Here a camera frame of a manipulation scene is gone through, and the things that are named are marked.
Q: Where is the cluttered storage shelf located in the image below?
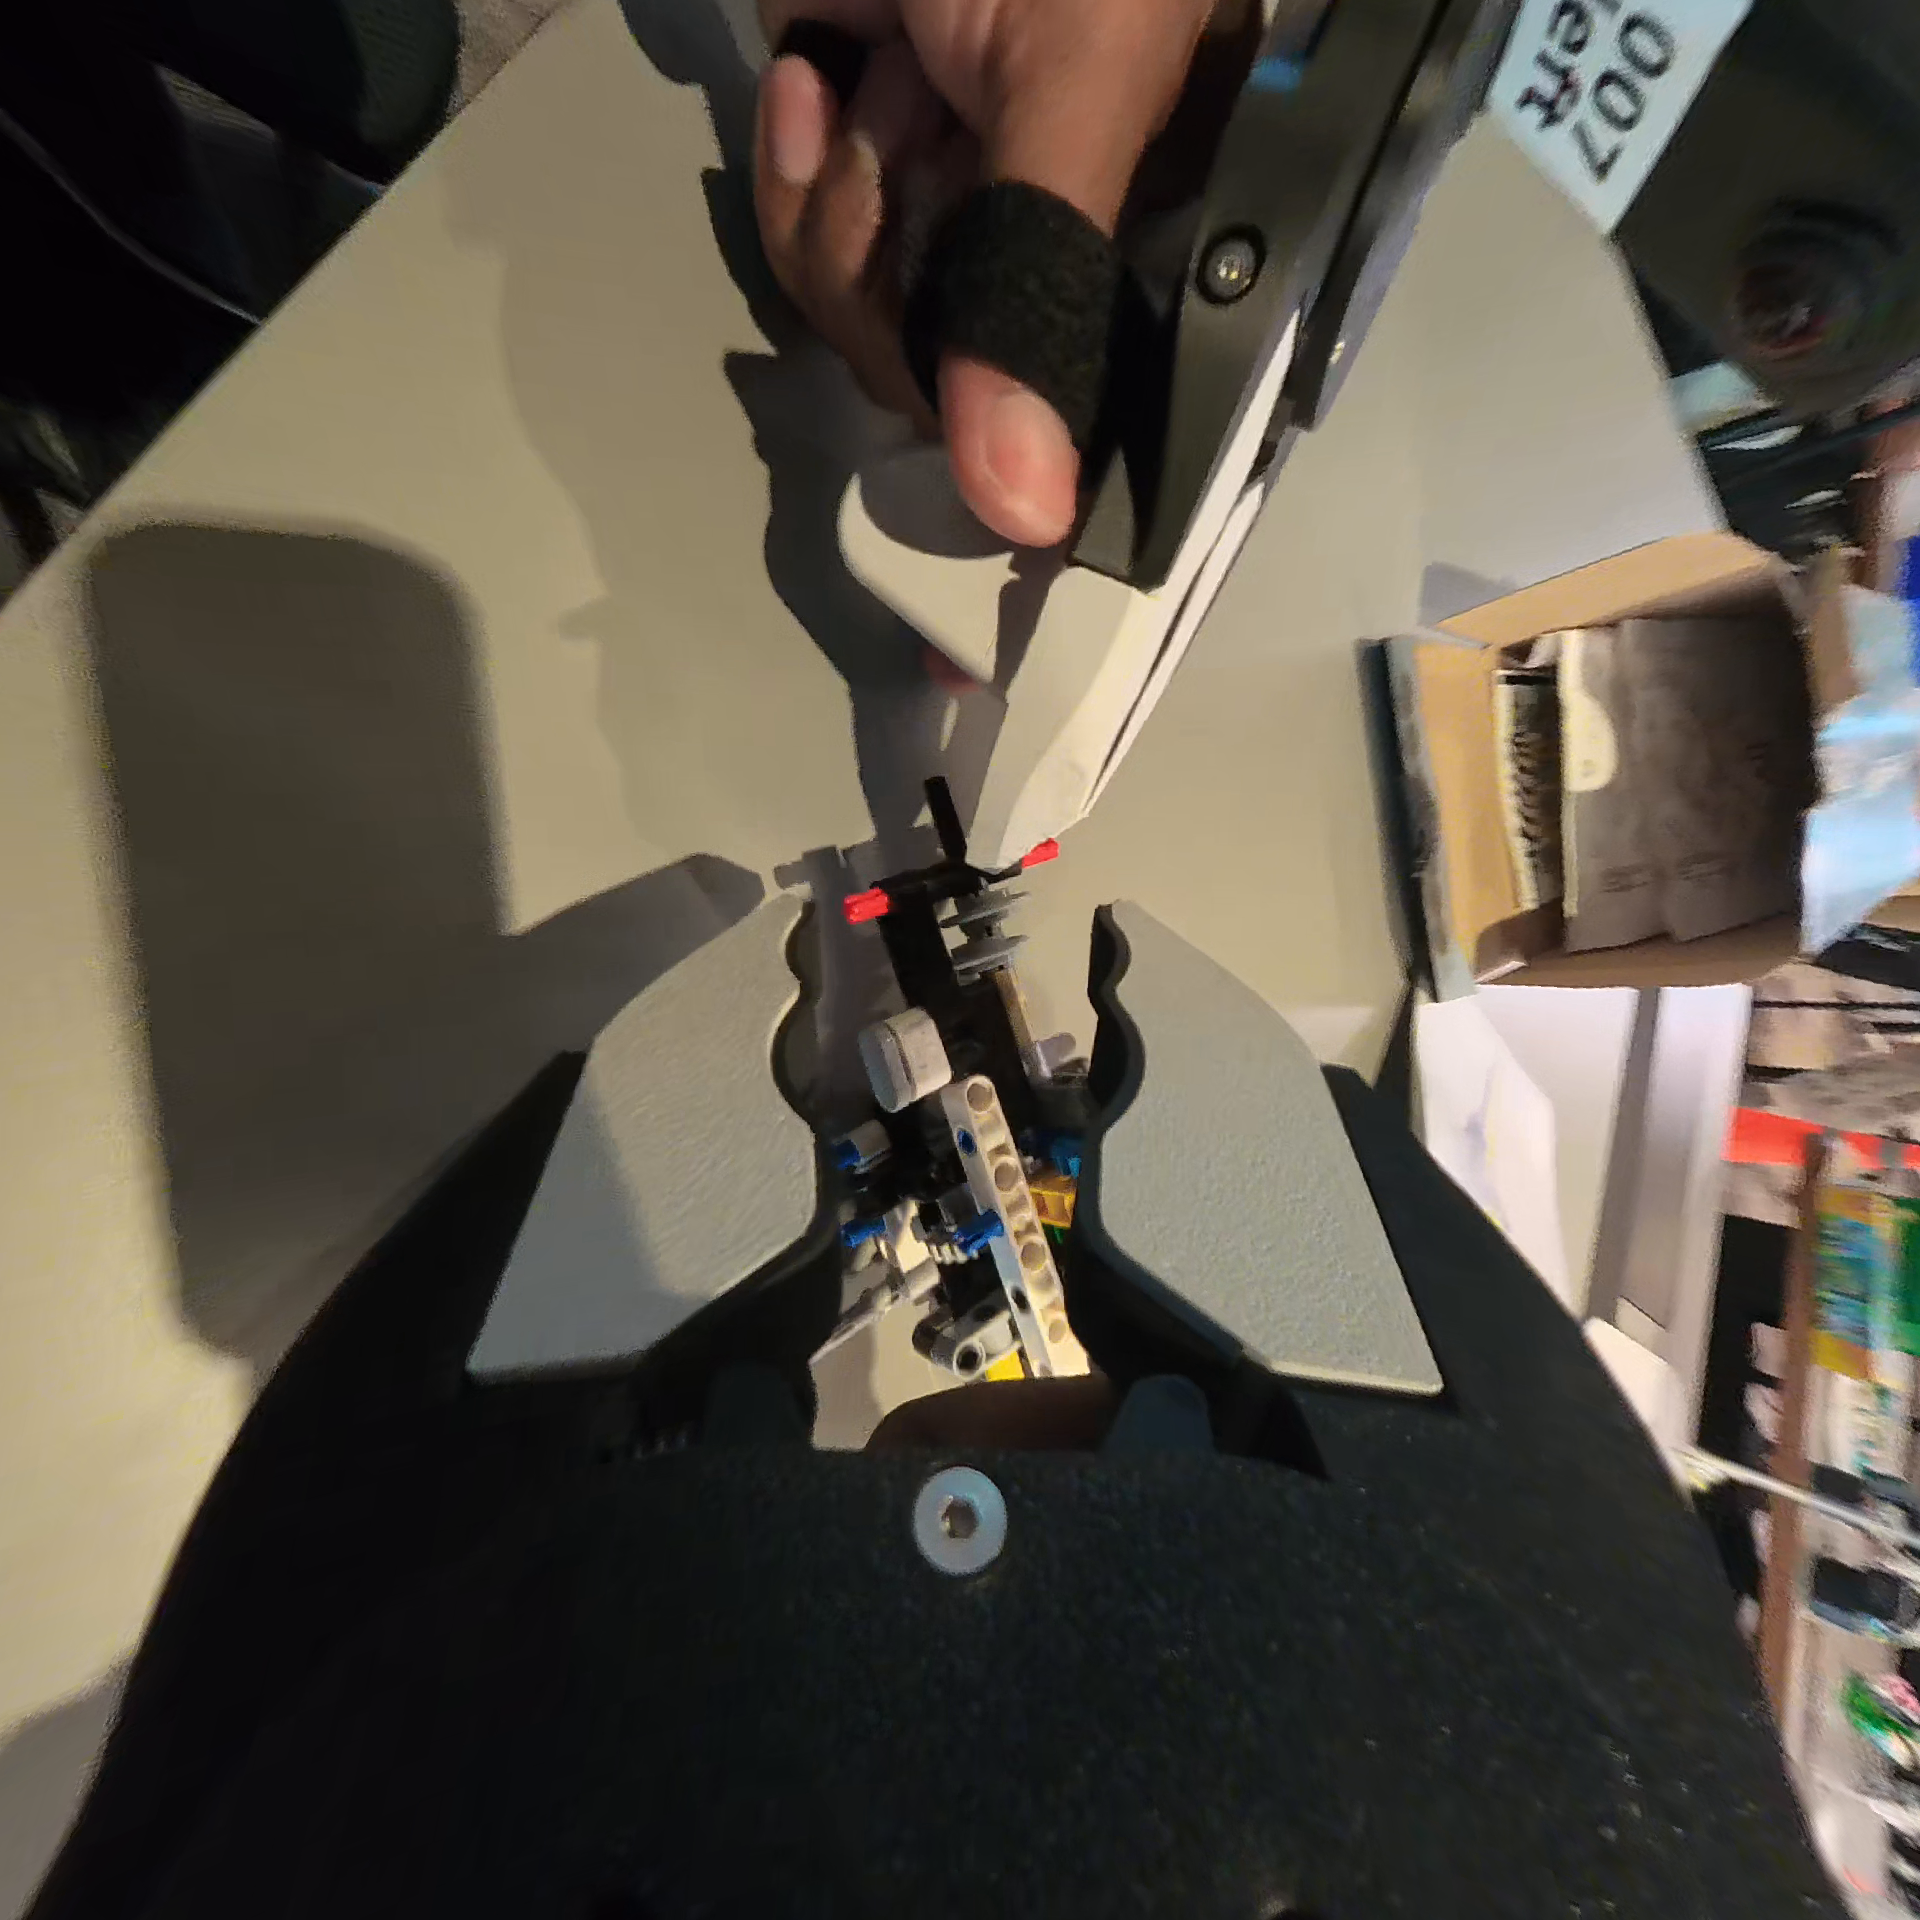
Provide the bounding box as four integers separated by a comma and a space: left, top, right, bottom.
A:
1687, 959, 1920, 1920

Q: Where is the multicoloured lego assembly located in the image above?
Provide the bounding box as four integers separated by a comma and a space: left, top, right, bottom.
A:
806, 775, 1107, 1386

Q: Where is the person's left hand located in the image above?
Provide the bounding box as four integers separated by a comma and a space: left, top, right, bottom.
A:
750, 0, 1265, 551

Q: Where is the pale blue plastic bag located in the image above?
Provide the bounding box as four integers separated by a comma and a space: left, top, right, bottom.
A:
1796, 578, 1920, 956

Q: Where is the white cabinet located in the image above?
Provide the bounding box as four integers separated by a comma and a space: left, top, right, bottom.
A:
1415, 984, 1760, 1360

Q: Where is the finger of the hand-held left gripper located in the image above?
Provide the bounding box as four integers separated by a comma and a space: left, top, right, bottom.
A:
971, 318, 1303, 879
1079, 494, 1279, 823

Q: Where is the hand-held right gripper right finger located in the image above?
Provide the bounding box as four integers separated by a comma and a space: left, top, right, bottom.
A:
1069, 900, 1450, 1398

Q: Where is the grey paper packet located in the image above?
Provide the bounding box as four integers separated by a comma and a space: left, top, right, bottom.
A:
1556, 613, 1822, 956

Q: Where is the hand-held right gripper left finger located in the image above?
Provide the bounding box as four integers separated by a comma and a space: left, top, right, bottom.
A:
467, 891, 842, 1386

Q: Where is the open cardboard box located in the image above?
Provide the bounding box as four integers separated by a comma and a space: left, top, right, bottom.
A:
1377, 533, 1829, 1005

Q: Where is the dark office chair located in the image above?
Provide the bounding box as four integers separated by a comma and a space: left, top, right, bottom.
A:
0, 0, 471, 505

